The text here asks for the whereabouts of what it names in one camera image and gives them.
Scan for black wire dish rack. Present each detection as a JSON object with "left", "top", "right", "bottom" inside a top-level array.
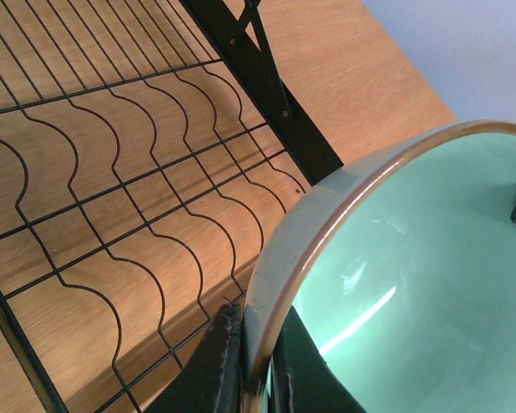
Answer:
[{"left": 0, "top": 0, "right": 344, "bottom": 413}]

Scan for plain mint green bowl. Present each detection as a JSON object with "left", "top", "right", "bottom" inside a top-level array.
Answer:
[{"left": 242, "top": 120, "right": 516, "bottom": 412}]

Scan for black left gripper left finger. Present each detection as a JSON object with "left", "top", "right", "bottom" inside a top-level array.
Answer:
[{"left": 145, "top": 303, "right": 242, "bottom": 412}]

